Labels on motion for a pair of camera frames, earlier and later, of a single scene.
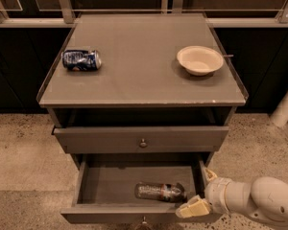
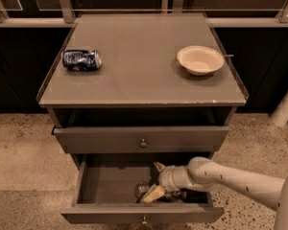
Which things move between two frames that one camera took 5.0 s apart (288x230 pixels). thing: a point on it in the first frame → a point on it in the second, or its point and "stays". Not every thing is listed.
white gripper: x=215 y=192 → x=166 y=177
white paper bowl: x=200 y=60 stays
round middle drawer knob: x=144 y=220 stays
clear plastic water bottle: x=169 y=192 stays
